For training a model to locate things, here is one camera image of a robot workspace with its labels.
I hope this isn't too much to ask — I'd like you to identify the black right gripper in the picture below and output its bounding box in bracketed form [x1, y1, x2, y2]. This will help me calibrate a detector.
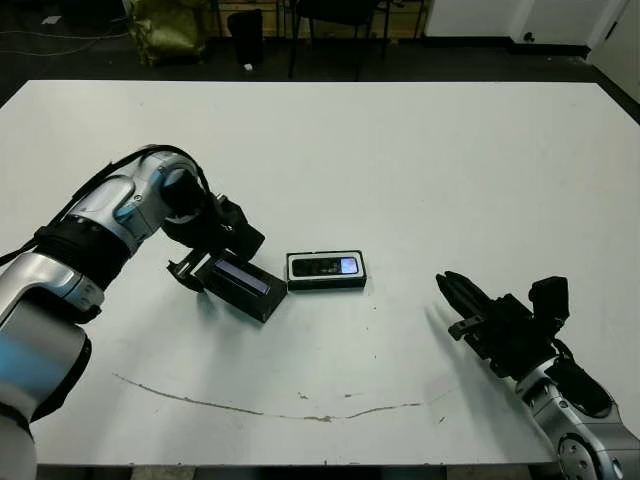
[434, 271, 560, 380]

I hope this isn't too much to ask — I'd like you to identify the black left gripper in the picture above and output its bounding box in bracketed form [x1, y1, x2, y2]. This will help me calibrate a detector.
[162, 194, 239, 295]

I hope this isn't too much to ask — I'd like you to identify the black box lid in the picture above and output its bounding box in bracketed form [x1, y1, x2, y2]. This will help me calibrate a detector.
[194, 257, 289, 326]

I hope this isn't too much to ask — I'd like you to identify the black phone-like camera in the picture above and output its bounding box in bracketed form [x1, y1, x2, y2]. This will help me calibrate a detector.
[292, 255, 361, 278]

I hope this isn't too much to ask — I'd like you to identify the black box with white insert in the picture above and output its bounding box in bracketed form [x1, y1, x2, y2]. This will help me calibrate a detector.
[285, 248, 369, 293]

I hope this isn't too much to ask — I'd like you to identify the black waste bin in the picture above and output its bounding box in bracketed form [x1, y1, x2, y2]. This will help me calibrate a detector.
[227, 8, 265, 65]

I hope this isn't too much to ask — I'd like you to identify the yellow-green bag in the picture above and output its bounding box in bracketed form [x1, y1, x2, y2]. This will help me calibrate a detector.
[124, 0, 207, 65]

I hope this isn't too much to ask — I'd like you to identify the wooden shelf unit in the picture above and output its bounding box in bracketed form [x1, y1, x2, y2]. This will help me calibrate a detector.
[209, 0, 429, 39]

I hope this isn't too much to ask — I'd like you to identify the white door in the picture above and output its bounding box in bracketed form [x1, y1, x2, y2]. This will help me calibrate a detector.
[587, 0, 640, 96]

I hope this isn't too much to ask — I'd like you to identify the black chair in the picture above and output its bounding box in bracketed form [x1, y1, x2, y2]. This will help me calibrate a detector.
[288, 0, 391, 81]

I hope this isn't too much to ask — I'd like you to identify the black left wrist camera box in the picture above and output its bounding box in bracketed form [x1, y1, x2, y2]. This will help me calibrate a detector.
[219, 197, 266, 262]

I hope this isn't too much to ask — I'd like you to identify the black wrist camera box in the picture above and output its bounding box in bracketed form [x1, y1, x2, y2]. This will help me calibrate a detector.
[219, 197, 266, 262]
[529, 275, 570, 329]

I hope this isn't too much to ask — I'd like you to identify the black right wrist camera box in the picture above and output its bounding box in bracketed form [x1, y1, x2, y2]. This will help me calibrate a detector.
[529, 275, 570, 329]

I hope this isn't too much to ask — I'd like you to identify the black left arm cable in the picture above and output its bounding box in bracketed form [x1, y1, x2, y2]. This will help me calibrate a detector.
[0, 143, 214, 266]

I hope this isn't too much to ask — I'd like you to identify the thin white floor cable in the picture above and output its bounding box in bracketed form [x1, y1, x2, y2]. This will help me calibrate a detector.
[0, 27, 131, 56]

